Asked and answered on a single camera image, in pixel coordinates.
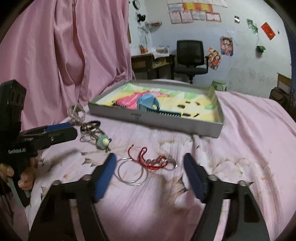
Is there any black office chair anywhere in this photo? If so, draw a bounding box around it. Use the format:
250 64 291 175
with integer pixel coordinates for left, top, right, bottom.
175 40 209 84

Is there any pink curtain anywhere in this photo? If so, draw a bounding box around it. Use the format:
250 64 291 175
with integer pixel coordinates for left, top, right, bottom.
1 1 134 130

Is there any cartoon poster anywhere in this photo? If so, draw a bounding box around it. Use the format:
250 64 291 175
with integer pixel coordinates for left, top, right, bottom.
208 48 222 70
220 36 233 56

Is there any large silver bangle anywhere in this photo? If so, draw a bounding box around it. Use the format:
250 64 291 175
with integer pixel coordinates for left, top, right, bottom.
114 157 149 186

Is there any silver ring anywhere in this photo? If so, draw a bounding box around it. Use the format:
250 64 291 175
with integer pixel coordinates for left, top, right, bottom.
164 156 178 171

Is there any blue smart watch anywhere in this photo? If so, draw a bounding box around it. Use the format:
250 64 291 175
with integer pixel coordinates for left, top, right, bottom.
137 93 181 117

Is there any red beaded string bracelet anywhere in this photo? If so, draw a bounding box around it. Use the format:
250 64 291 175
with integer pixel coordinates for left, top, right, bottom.
127 144 170 171

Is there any cartoon poster lower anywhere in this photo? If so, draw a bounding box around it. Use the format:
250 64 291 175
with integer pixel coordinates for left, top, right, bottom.
208 48 222 70

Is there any cartoon poster upper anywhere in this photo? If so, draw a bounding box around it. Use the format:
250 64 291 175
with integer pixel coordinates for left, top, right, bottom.
220 36 233 56

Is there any red paper on wall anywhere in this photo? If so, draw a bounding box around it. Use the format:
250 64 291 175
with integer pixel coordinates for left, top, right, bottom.
261 22 276 40

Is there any flower pearl hair tie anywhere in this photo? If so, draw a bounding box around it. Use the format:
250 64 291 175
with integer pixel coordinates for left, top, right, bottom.
79 120 112 153

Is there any pink floral bedsheet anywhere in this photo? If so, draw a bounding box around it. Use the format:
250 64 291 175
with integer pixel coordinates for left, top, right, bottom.
24 78 296 241

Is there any green plastic stool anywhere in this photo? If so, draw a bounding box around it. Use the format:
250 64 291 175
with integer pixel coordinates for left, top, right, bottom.
210 79 227 91

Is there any cardboard box by wall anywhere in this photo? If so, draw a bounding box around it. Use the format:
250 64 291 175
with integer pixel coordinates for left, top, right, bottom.
269 73 292 106

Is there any left hand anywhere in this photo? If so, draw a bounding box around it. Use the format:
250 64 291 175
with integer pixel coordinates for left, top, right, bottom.
0 156 39 191

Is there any wooden desk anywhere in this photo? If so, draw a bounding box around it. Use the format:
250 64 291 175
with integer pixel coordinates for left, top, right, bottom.
131 53 175 80

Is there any grey cardboard box tray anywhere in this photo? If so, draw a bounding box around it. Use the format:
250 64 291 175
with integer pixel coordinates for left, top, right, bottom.
88 79 224 138

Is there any clear plastic hair claw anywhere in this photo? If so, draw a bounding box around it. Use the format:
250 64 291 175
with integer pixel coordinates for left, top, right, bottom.
67 103 86 126

